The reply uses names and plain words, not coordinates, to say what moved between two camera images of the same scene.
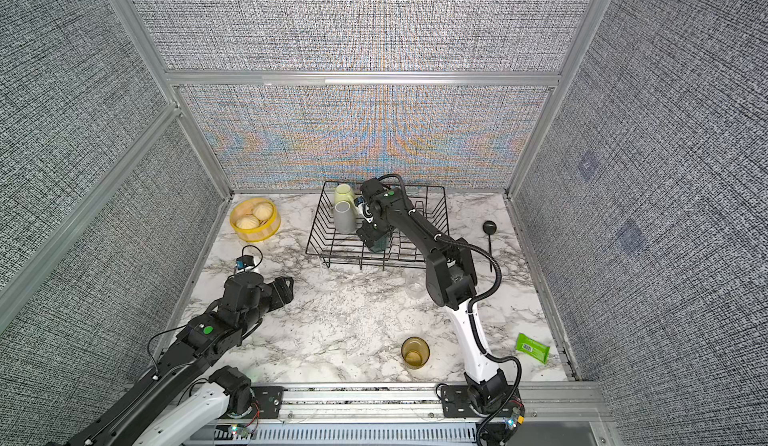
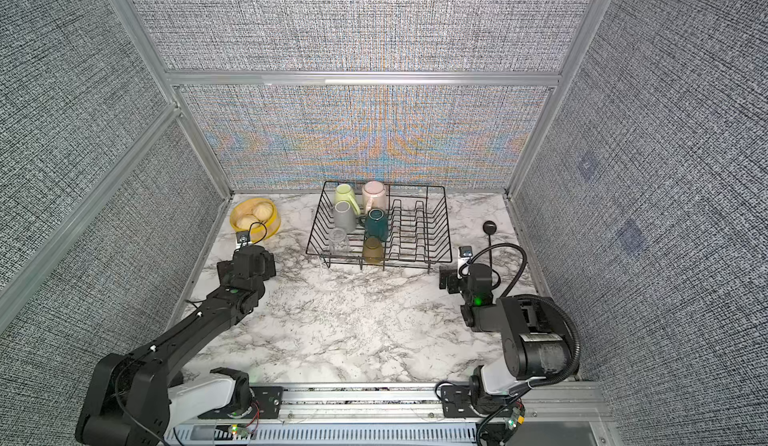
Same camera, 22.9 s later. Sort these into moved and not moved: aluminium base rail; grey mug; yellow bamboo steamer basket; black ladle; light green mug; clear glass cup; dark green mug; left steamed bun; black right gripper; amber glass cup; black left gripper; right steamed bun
Moved: dark green mug; amber glass cup; clear glass cup; black left gripper; black right gripper
Not moved: left steamed bun; yellow bamboo steamer basket; black ladle; light green mug; aluminium base rail; grey mug; right steamed bun
